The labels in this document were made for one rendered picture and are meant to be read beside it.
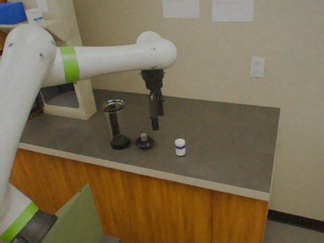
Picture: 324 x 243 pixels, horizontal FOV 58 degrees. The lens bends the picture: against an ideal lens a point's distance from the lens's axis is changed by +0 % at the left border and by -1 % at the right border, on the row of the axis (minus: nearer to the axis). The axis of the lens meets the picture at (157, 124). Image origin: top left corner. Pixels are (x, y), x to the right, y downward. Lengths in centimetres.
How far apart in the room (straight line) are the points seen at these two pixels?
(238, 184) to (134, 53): 65
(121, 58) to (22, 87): 36
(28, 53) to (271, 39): 124
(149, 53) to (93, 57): 19
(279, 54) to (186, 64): 52
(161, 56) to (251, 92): 87
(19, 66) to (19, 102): 9
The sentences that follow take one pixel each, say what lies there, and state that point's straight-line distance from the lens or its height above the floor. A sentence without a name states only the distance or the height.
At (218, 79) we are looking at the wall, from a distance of 181.
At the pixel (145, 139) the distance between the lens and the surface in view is 143.
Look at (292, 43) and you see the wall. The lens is 169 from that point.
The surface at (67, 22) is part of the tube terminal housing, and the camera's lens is 162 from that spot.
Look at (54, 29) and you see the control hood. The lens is 155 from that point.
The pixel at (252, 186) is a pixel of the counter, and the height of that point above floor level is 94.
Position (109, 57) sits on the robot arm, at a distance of 100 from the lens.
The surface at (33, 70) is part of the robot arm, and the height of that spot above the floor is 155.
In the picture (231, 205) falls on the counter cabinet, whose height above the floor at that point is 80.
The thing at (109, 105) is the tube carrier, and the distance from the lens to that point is 143.
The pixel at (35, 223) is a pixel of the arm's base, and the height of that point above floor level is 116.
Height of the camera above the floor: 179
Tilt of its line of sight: 31 degrees down
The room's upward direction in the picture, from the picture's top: 6 degrees counter-clockwise
